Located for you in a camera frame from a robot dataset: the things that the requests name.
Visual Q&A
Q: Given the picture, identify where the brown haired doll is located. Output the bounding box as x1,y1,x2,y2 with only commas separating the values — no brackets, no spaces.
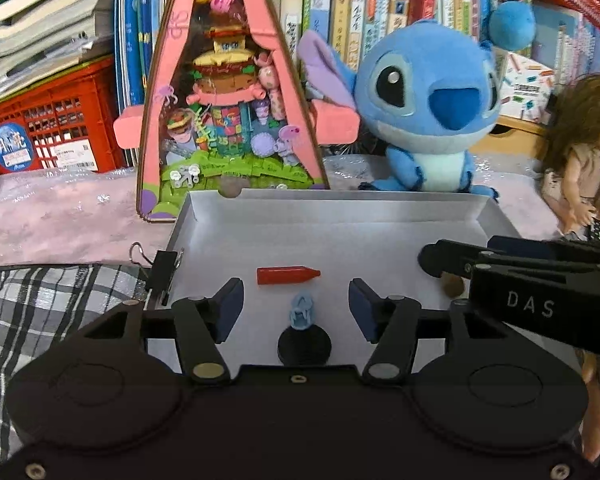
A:
540,74,600,463

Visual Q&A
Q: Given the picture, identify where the stack of books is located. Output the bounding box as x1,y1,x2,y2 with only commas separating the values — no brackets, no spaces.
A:
0,0,118,111

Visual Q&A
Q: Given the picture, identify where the white cardboard box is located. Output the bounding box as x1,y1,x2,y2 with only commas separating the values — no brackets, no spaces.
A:
145,187,523,366

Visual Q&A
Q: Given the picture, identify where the black binder clip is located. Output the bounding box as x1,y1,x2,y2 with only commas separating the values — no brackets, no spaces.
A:
130,241,185,307

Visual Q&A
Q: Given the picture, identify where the black round disc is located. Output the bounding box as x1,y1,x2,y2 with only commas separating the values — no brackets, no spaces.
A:
418,240,478,279
276,324,332,366

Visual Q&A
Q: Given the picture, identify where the red plastic crate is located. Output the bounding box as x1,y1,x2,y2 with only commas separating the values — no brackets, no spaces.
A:
0,55,126,176

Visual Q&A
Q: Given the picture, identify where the blue alien plush toy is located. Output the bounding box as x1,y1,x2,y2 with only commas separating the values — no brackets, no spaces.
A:
297,19,503,203

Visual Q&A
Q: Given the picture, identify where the pink triangular miniature house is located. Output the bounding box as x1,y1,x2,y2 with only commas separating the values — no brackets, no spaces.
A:
114,0,358,224

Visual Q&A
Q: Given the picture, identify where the light blue hair clip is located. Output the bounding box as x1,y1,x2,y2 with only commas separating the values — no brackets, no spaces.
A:
289,294,317,332

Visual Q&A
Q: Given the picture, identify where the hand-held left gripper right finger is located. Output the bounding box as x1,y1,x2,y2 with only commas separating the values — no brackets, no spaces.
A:
347,277,528,387

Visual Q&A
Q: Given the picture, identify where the black white plaid blanket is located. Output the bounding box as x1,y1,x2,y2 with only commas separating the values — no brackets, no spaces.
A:
0,260,153,471

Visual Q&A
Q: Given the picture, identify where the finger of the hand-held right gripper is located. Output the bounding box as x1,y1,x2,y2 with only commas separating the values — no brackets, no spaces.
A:
472,249,600,282
486,235,600,262

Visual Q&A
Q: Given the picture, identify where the blue white plush toy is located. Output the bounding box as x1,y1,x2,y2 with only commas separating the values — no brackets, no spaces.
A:
489,0,537,52

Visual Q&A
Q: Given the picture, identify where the red crayon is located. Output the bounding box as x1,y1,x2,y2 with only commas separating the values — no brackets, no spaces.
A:
256,265,322,286

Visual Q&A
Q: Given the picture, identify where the row of shelved books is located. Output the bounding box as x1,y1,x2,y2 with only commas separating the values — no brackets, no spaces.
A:
115,0,600,111

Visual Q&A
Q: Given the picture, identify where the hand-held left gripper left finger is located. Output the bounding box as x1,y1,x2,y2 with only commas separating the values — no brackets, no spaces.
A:
86,277,246,387

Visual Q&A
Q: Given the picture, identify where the white patterned box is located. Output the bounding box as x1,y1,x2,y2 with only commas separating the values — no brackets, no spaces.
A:
495,47,556,123

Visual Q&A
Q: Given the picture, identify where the wooden drawer box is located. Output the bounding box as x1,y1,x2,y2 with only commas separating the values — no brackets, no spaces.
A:
472,115,553,171

